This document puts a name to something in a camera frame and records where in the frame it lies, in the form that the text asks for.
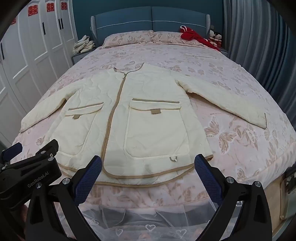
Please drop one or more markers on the white lace bed skirt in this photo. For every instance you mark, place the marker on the white lace bed skirt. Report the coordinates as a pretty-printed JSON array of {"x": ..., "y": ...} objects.
[{"x": 150, "y": 222}]

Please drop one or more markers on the beige bed frame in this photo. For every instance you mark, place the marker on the beige bed frame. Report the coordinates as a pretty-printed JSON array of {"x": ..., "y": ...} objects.
[{"x": 283, "y": 204}]

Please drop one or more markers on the red paper cutout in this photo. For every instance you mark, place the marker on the red paper cutout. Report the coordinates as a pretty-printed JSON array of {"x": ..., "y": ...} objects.
[
  {"x": 32, "y": 10},
  {"x": 64, "y": 5},
  {"x": 50, "y": 7},
  {"x": 13, "y": 20}
]

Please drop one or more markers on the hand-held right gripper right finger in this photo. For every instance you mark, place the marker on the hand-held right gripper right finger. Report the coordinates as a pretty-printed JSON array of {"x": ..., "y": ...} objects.
[{"x": 208, "y": 180}]

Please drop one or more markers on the red garment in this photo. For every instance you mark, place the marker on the red garment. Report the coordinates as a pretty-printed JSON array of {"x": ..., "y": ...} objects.
[{"x": 193, "y": 34}]

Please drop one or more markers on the blue nightstand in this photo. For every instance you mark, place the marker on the blue nightstand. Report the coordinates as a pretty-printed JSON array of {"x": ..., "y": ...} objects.
[
  {"x": 223, "y": 50},
  {"x": 79, "y": 58}
]

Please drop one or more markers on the pink floral pillow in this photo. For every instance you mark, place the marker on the pink floral pillow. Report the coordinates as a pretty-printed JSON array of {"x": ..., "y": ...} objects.
[
  {"x": 127, "y": 38},
  {"x": 167, "y": 37}
]

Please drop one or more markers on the white wardrobe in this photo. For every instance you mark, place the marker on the white wardrobe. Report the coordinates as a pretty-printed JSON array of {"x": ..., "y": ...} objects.
[{"x": 27, "y": 58}]

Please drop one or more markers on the pile of cream cloth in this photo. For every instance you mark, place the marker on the pile of cream cloth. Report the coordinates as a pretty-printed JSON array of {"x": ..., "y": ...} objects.
[{"x": 84, "y": 44}]

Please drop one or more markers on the grey curtain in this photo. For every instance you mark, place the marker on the grey curtain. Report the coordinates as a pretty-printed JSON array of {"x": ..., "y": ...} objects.
[{"x": 259, "y": 46}]

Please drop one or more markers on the bed with floral pink cover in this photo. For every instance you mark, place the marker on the bed with floral pink cover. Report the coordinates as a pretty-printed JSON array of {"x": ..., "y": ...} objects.
[{"x": 231, "y": 143}]

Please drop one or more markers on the small plush doll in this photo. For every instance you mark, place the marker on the small plush doll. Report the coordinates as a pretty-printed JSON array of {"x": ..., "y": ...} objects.
[
  {"x": 211, "y": 34},
  {"x": 218, "y": 38}
]

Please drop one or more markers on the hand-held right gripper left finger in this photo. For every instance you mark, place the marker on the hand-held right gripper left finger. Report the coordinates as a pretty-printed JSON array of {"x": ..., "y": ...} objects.
[{"x": 89, "y": 180}]

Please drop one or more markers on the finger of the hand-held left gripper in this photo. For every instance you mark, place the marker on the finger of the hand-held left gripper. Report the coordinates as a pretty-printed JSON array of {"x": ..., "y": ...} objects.
[
  {"x": 11, "y": 149},
  {"x": 49, "y": 149}
]

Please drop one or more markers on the cream quilted jacket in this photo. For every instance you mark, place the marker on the cream quilted jacket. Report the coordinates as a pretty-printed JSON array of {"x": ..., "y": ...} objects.
[{"x": 143, "y": 125}]

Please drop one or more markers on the blue upholstered headboard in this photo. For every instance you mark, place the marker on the blue upholstered headboard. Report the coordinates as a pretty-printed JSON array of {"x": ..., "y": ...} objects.
[{"x": 143, "y": 20}]

